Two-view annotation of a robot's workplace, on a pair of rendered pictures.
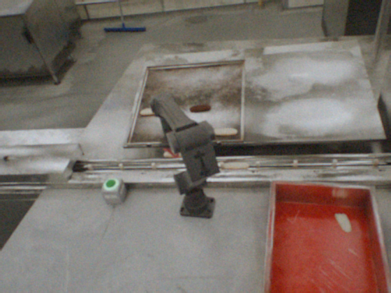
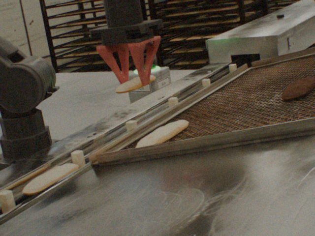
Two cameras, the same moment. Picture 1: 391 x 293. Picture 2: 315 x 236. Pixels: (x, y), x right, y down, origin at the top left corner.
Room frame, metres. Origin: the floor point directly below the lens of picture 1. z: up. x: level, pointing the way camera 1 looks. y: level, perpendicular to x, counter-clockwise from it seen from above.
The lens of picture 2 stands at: (1.30, -0.74, 1.09)
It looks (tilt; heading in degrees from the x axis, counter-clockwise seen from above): 14 degrees down; 108
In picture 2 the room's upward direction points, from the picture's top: 9 degrees counter-clockwise
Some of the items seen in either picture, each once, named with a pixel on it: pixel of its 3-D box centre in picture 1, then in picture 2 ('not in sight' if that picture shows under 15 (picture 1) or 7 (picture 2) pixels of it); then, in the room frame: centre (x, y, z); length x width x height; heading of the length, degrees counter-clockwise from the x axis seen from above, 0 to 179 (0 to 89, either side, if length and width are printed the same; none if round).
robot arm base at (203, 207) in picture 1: (195, 201); (25, 136); (0.80, 0.04, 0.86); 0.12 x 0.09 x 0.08; 69
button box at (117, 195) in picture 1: (115, 192); (152, 95); (0.93, 0.35, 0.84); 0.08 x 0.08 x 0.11; 76
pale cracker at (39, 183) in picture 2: (236, 165); (51, 176); (0.94, -0.13, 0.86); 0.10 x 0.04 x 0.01; 76
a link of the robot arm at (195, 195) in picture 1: (189, 183); (28, 90); (0.82, 0.05, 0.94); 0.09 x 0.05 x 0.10; 12
